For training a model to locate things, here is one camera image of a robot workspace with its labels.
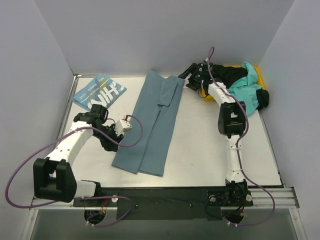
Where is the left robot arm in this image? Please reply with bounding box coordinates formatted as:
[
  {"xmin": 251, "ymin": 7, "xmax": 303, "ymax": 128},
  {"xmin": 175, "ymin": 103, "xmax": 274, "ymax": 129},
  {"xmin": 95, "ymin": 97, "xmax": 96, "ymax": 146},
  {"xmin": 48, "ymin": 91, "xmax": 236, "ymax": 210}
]
[{"xmin": 33, "ymin": 104, "xmax": 126, "ymax": 206}]

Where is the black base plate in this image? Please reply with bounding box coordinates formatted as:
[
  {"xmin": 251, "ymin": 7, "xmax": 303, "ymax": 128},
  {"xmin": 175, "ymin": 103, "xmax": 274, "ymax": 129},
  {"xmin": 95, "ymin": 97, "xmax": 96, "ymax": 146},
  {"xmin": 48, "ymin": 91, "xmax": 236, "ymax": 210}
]
[{"xmin": 73, "ymin": 185, "xmax": 253, "ymax": 221}]

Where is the yellow plastic bin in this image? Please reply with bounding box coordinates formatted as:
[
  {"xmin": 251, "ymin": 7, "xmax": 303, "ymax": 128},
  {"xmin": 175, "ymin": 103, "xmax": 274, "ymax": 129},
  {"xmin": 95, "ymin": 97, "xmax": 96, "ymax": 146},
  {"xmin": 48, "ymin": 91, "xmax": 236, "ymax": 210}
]
[{"xmin": 197, "ymin": 66, "xmax": 266, "ymax": 102}]

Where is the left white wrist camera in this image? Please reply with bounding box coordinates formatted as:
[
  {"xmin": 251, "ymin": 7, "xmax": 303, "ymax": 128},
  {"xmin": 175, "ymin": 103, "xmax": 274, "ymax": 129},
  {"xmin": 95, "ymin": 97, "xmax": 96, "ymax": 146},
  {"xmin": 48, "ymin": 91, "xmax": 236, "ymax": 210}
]
[{"xmin": 114, "ymin": 119, "xmax": 133, "ymax": 135}]

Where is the grey-blue t-shirt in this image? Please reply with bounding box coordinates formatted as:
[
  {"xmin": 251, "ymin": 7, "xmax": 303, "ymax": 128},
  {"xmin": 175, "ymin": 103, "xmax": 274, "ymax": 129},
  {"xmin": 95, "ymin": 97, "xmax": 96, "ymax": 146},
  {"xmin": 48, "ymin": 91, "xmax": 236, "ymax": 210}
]
[{"xmin": 112, "ymin": 70, "xmax": 185, "ymax": 177}]

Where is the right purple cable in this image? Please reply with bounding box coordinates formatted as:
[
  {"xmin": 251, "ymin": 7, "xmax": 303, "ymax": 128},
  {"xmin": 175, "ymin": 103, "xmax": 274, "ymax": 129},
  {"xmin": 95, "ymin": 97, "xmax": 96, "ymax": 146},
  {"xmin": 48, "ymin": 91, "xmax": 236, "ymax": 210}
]
[{"xmin": 206, "ymin": 46, "xmax": 276, "ymax": 227}]

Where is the teal t-shirt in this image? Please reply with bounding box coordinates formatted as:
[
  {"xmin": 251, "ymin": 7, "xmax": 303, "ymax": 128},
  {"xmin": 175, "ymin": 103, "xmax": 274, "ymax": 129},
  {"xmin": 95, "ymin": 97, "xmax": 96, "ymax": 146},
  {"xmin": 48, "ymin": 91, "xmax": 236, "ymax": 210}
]
[{"xmin": 228, "ymin": 62, "xmax": 262, "ymax": 116}]

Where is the black t-shirt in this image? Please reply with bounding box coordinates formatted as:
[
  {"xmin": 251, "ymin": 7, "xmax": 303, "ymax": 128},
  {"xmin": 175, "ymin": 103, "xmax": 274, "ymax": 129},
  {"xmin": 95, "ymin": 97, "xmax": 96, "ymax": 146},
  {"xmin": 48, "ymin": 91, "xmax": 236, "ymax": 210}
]
[{"xmin": 212, "ymin": 64, "xmax": 270, "ymax": 110}]

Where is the folded blue printed t-shirt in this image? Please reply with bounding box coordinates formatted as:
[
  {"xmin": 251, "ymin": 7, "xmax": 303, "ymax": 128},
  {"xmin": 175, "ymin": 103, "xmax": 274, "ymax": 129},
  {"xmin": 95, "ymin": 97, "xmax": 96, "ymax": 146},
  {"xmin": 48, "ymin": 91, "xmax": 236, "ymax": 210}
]
[{"xmin": 72, "ymin": 73, "xmax": 127, "ymax": 112}]

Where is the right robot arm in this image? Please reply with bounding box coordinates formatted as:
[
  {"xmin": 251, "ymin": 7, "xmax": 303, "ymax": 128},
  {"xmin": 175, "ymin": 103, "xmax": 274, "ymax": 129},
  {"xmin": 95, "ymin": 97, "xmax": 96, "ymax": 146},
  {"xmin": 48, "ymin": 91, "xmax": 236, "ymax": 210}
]
[{"xmin": 178, "ymin": 62, "xmax": 249, "ymax": 205}]

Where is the aluminium front rail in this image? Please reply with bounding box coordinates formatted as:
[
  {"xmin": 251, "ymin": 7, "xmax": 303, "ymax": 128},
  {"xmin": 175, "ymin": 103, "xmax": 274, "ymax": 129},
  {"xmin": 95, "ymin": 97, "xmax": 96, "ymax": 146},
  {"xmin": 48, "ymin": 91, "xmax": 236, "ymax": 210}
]
[{"xmin": 32, "ymin": 188, "xmax": 300, "ymax": 210}]

